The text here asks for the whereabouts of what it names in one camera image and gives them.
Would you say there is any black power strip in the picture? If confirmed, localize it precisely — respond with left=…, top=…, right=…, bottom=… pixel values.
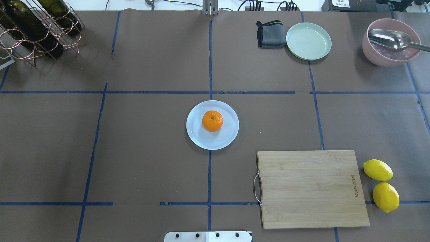
left=245, top=5, right=265, bottom=12

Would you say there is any folded grey cloth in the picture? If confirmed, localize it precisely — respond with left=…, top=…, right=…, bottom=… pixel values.
left=256, top=20, right=287, bottom=49

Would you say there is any wooden cutting board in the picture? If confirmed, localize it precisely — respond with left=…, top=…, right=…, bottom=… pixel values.
left=256, top=150, right=370, bottom=229

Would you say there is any light green plate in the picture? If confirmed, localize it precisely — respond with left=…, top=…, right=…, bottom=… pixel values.
left=286, top=23, right=332, bottom=61

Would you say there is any light blue plate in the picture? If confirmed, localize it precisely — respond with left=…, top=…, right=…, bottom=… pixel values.
left=186, top=100, right=240, bottom=150

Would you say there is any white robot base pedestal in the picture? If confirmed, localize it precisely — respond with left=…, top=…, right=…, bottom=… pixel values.
left=164, top=231, right=253, bottom=242

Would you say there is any pink bowl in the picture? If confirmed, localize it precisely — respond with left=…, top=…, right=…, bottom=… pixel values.
left=361, top=18, right=421, bottom=67

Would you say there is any dark green wine bottle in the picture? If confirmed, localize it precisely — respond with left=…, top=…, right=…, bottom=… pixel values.
left=1, top=0, right=63, bottom=59

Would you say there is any orange fruit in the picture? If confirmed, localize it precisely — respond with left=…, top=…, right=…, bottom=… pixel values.
left=202, top=110, right=224, bottom=133

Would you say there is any yellow lemon near board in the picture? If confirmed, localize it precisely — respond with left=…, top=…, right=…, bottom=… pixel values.
left=363, top=159, right=393, bottom=182

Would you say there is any metal scoop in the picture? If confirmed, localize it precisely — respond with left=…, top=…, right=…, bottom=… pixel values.
left=368, top=29, right=430, bottom=52

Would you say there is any copper wire bottle rack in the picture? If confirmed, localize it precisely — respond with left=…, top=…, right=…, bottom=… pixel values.
left=1, top=0, right=88, bottom=66

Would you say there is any yellow lemon outer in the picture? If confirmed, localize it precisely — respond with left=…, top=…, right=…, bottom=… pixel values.
left=372, top=182, right=400, bottom=213

